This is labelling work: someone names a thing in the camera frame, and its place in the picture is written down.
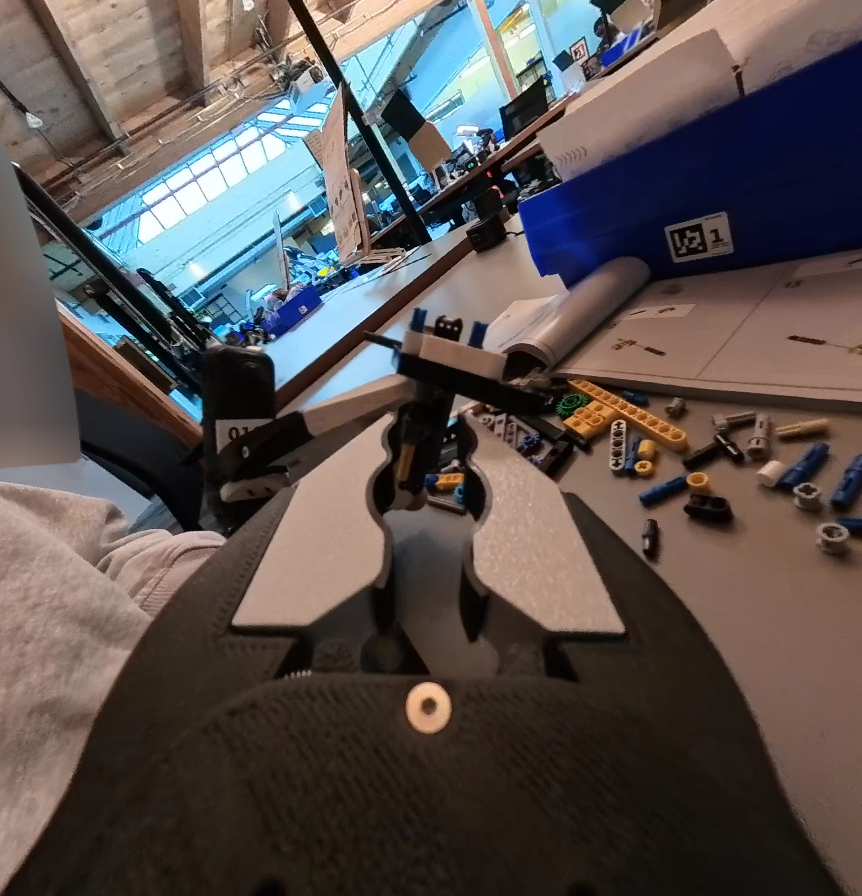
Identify standing cardboard sign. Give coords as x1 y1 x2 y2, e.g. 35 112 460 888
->
304 83 374 266

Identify black monitor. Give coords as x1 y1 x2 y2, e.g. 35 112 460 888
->
501 77 551 139

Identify white paper bags in bin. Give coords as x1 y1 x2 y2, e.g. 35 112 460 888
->
539 0 862 186

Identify open instruction booklet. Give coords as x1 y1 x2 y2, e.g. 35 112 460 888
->
486 246 862 414

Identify black slanted pole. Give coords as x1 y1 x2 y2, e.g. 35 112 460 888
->
285 0 433 246

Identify black power adapter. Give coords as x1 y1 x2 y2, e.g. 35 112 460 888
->
466 188 512 254

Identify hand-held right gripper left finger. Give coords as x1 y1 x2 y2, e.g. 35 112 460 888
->
231 412 405 631

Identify small blue bin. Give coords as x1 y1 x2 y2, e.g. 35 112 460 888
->
266 286 325 337

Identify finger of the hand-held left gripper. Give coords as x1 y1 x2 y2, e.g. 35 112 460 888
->
299 377 408 441
185 412 314 505

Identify large blue plastic bin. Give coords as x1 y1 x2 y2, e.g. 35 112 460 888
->
518 35 862 289

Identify black and white lego assembly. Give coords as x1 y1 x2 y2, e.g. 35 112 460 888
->
364 308 568 505

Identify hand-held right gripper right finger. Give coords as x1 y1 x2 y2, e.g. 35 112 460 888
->
459 419 628 641

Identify pile of lego pieces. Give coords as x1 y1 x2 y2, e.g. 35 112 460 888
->
424 378 862 561

